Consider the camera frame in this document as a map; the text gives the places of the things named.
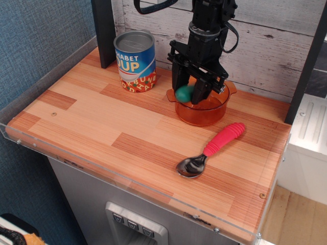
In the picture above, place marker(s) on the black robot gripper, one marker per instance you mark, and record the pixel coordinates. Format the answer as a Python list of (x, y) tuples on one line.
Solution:
[(199, 58)]

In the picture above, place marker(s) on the green toy pickle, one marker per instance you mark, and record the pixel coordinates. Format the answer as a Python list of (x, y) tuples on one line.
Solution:
[(184, 93)]

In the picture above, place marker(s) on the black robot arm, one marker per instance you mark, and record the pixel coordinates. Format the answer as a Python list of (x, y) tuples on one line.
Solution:
[(209, 15)]

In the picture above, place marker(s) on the orange transparent plastic pot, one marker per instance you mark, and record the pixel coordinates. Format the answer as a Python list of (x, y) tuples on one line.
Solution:
[(208, 111)]

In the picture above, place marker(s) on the orange plush item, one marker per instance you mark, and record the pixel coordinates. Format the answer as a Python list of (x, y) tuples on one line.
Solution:
[(33, 239)]

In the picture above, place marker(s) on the alphabet soup toy can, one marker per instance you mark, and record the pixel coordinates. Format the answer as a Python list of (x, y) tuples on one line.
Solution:
[(135, 56)]

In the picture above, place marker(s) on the white toy sink unit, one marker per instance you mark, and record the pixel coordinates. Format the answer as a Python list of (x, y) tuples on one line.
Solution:
[(303, 167)]

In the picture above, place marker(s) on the grey toy fridge cabinet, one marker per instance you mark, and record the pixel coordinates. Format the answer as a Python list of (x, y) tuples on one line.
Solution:
[(88, 195)]

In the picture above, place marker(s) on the silver dispenser button panel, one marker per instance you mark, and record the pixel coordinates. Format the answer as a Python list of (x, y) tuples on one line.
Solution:
[(128, 227)]

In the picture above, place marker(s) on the clear acrylic table guard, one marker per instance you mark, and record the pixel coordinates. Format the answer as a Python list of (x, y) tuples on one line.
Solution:
[(136, 140)]

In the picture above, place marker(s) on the pink handled metal spoon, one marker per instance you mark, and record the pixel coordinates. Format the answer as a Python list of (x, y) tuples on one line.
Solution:
[(194, 166)]

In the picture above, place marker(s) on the dark grey left post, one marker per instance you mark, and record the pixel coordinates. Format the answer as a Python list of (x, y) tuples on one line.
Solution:
[(105, 30)]

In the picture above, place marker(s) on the dark grey post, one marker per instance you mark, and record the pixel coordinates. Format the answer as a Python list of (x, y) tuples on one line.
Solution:
[(105, 30), (307, 68)]

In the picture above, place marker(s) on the dark grey right post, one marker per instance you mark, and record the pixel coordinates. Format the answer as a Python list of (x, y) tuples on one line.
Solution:
[(307, 68)]

